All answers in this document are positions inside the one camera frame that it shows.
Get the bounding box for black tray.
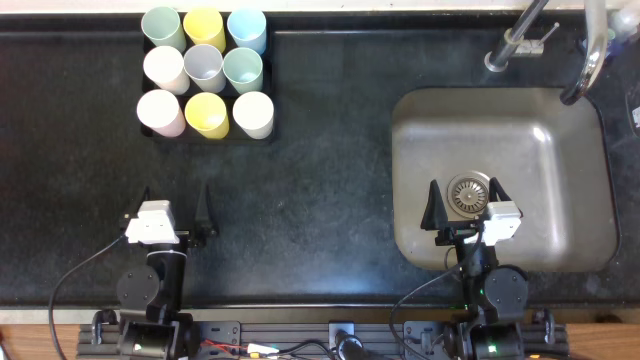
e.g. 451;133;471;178
138;12;276;145

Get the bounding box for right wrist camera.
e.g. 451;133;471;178
464;200;523;247

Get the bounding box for blue soap bottle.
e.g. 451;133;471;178
606;3;640;57

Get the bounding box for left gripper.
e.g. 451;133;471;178
134;182;220;249

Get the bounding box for white cup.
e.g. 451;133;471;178
142;44;191;96
231;90;276;141

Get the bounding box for steel sink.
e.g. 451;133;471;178
391;87;620;274

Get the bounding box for pink cup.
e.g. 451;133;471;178
135;88;187;139

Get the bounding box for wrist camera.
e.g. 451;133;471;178
124;199;181;246
464;200;523;247

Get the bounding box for yellow cup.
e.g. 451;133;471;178
182;5;227;54
184;91;231;141

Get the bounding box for mounting rail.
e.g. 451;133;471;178
77;308;571;360

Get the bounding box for black cable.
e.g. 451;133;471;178
388;227;486;360
48;233;129;360

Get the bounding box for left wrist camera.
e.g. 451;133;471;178
124;199;181;246

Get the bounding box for blue cup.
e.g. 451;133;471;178
226;5;268;55

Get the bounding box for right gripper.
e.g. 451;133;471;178
419;176;524;247

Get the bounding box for green cup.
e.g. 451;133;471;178
221;46;265;96
140;4;187;53

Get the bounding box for grey cup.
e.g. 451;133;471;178
182;43;227;95

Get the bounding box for steel tap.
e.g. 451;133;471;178
483;0;611;107

